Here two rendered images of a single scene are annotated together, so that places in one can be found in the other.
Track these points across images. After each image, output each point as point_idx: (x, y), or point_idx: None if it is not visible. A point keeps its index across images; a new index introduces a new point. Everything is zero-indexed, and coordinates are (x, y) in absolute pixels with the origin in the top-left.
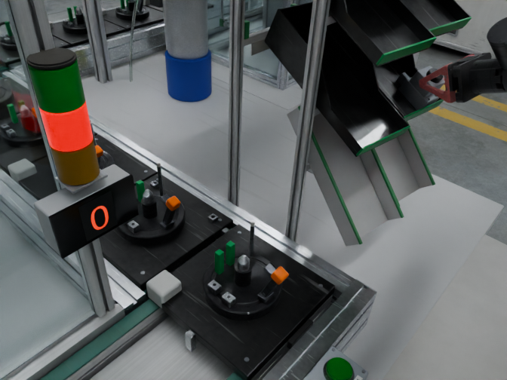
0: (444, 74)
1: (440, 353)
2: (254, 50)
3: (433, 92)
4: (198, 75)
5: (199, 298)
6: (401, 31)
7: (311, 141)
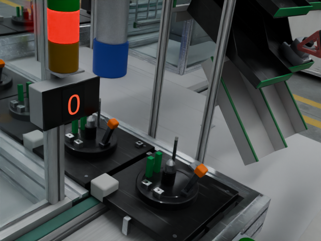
0: (316, 37)
1: None
2: (177, 19)
3: (308, 52)
4: (118, 57)
5: (133, 195)
6: (288, 1)
7: (219, 82)
